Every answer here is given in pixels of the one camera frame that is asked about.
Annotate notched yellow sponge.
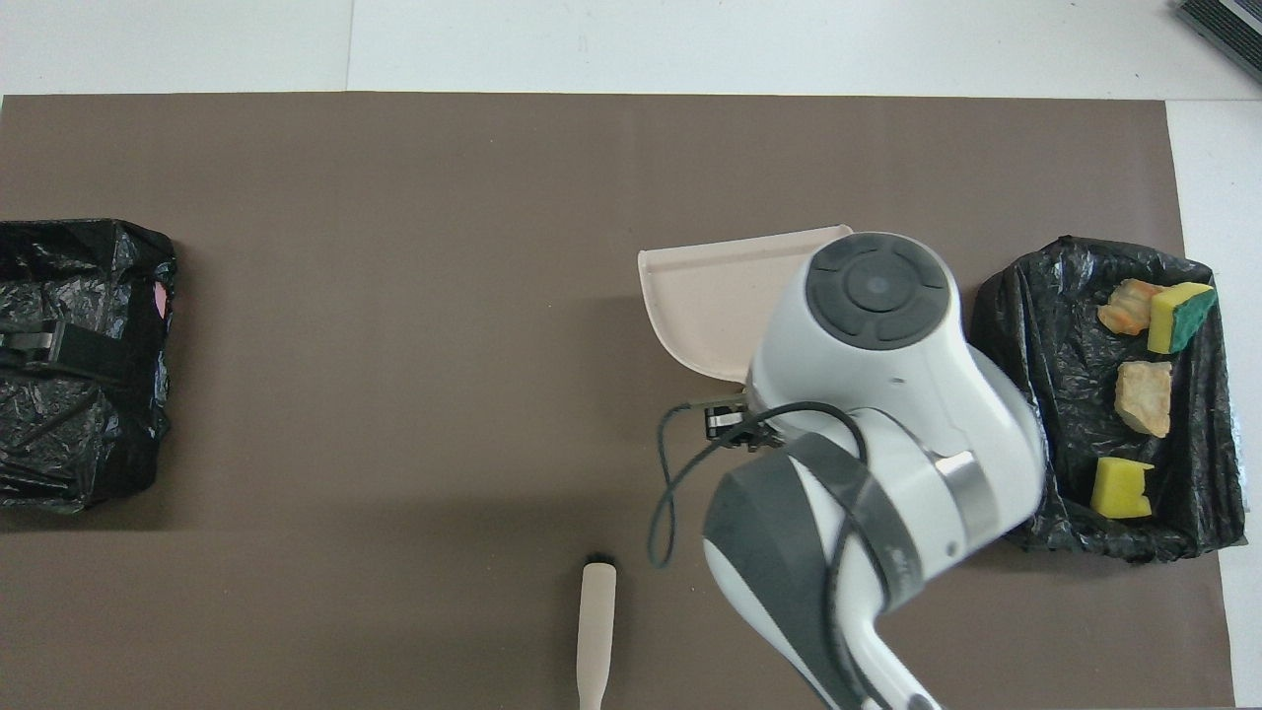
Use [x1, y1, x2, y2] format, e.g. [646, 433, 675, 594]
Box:
[1089, 457, 1156, 521]

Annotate black-bagged bin with pink spot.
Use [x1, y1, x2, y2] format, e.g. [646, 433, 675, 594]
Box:
[0, 218, 179, 514]

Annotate loosely crumpled black-bagged bin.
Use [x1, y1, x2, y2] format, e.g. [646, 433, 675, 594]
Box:
[963, 235, 1247, 564]

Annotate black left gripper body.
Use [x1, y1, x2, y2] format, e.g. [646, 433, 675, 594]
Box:
[51, 321, 124, 384]

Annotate orange striped toy croissant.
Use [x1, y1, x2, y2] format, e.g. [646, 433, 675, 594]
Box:
[1096, 278, 1166, 336]

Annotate black right arm gripper cable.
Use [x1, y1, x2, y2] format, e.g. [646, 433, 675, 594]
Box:
[646, 397, 874, 710]

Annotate grey ribbed device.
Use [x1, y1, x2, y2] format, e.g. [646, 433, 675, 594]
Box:
[1175, 0, 1262, 82]

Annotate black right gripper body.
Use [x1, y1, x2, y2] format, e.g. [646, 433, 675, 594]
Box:
[702, 392, 785, 453]

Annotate beige hand brush black bristles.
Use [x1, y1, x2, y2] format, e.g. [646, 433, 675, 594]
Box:
[577, 560, 619, 710]

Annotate pale beige toy bread chunk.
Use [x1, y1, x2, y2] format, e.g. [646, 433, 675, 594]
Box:
[1114, 360, 1175, 439]

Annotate yellow sponge with green side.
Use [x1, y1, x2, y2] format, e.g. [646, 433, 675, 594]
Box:
[1147, 281, 1218, 355]

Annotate brown table mat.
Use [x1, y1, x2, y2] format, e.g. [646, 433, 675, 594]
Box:
[0, 93, 1238, 710]

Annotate beige plastic dustpan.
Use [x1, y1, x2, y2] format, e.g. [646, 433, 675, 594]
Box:
[637, 224, 855, 385]

